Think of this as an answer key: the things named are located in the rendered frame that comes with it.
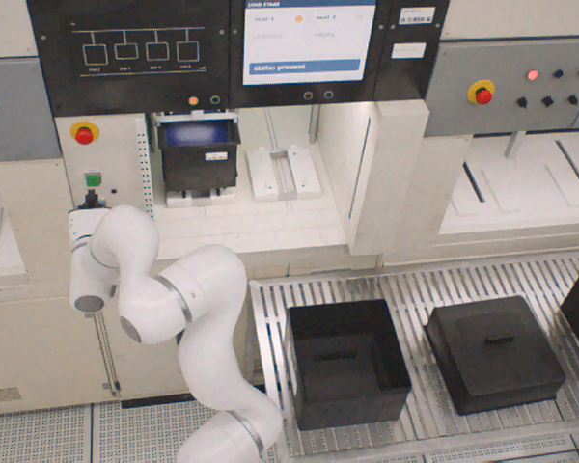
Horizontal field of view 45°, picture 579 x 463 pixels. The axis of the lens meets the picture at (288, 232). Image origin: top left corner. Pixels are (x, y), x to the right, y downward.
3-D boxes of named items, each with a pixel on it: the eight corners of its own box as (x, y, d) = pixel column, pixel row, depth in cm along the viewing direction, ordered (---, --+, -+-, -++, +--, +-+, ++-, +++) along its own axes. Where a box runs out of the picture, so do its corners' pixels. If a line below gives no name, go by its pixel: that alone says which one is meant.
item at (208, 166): (161, 202, 210) (153, 120, 187) (158, 156, 223) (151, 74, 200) (241, 196, 214) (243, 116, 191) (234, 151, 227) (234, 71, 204)
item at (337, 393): (281, 340, 197) (286, 306, 184) (375, 332, 201) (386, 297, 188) (297, 432, 179) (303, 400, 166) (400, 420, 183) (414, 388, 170)
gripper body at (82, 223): (70, 261, 159) (71, 226, 167) (116, 258, 161) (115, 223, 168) (65, 240, 154) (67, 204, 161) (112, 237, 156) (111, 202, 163)
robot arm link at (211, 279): (202, 458, 143) (259, 409, 151) (239, 491, 135) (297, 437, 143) (132, 270, 114) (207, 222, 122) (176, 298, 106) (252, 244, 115)
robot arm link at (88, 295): (117, 248, 155) (74, 242, 152) (118, 295, 147) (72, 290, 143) (109, 271, 161) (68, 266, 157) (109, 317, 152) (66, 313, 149)
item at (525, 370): (458, 417, 185) (471, 393, 175) (422, 325, 204) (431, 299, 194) (557, 398, 191) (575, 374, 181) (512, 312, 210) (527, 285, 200)
